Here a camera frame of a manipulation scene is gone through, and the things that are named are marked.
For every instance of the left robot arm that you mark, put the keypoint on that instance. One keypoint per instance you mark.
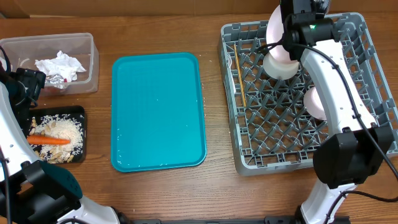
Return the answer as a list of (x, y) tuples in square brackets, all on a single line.
[(33, 191)]

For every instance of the white bowl with food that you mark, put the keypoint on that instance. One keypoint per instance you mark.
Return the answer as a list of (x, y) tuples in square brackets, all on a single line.
[(279, 70)]

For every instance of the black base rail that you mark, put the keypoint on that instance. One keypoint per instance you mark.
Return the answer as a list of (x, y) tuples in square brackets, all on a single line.
[(266, 220)]

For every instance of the orange carrot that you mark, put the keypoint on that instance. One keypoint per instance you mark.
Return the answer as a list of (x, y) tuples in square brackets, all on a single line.
[(36, 139)]

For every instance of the red snack wrapper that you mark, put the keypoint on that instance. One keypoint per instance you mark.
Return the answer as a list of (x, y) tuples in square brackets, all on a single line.
[(56, 81)]

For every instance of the black plastic waste tray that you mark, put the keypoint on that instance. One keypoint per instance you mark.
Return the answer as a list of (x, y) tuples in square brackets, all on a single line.
[(53, 111)]

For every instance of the clear plastic storage bin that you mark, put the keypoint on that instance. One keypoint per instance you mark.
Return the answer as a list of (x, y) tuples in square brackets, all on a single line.
[(23, 51)]

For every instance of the pink round plate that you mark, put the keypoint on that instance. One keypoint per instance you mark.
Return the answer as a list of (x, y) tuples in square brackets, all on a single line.
[(274, 33)]

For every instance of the white napkin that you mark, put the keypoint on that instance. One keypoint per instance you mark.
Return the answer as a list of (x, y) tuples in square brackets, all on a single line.
[(66, 66)]

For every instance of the rice and food scraps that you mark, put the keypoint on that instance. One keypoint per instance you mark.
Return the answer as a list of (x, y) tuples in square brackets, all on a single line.
[(69, 126)]

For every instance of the wooden skewer stick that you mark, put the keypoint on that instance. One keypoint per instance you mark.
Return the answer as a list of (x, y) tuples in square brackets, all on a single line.
[(239, 75)]

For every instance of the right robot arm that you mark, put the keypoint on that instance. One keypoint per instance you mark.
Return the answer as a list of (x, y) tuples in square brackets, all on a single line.
[(356, 146)]

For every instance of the grey plastic dishwasher rack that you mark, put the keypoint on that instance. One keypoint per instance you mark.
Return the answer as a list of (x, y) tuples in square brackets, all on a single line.
[(275, 133)]

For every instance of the teal plastic serving tray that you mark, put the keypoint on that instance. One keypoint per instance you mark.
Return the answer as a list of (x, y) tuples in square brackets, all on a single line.
[(157, 117)]

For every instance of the white plastic fork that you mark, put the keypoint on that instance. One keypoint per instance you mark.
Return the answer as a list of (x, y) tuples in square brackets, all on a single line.
[(230, 62)]

